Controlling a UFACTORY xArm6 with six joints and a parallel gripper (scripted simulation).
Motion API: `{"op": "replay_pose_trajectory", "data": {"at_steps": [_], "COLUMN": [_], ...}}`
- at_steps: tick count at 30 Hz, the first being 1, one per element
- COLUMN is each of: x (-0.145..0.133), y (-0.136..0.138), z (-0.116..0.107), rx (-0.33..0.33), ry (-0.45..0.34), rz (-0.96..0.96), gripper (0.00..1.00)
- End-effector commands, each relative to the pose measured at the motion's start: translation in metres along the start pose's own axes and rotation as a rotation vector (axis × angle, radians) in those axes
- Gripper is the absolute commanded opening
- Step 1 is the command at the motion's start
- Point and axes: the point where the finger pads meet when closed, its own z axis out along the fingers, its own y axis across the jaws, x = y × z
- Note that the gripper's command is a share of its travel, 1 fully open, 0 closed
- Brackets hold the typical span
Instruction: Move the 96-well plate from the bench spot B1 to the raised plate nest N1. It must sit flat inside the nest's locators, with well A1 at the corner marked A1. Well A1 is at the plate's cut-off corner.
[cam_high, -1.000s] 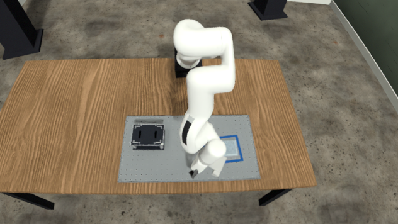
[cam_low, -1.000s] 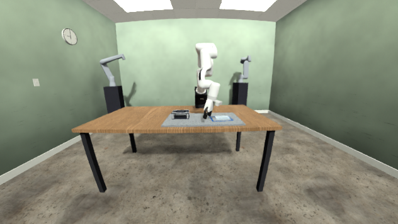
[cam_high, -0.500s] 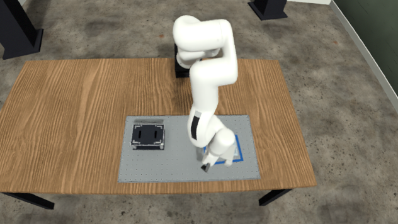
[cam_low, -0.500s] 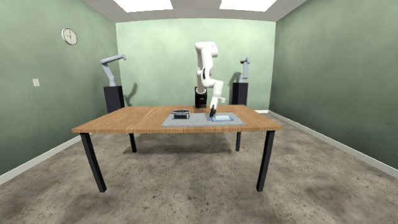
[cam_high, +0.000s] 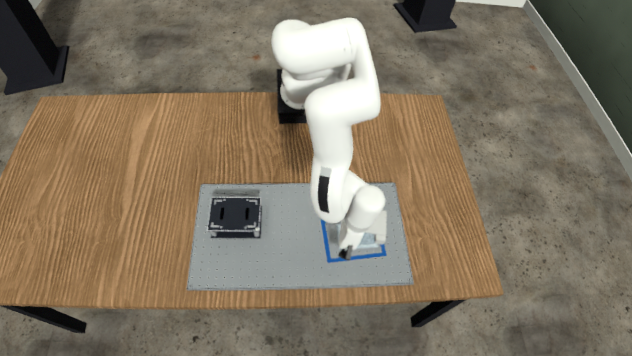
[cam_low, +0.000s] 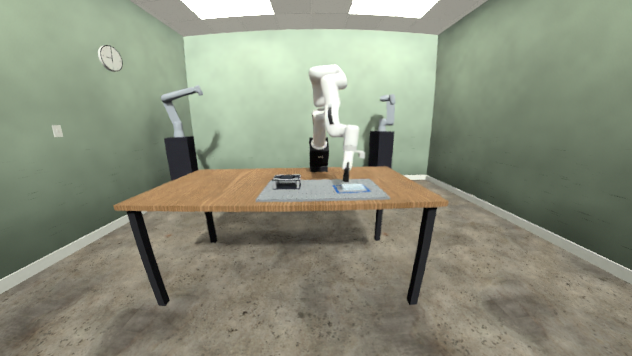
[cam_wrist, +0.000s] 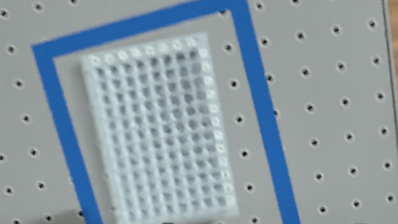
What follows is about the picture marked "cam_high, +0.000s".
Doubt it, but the blue tape square outline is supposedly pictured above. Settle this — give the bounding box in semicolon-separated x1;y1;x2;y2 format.
321;220;387;263

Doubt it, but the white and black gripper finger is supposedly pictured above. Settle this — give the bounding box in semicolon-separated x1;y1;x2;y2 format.
338;244;353;260

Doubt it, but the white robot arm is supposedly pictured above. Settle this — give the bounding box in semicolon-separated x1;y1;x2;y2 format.
271;17;387;244

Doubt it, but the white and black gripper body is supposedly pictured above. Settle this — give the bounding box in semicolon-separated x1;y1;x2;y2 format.
339;218;365;250

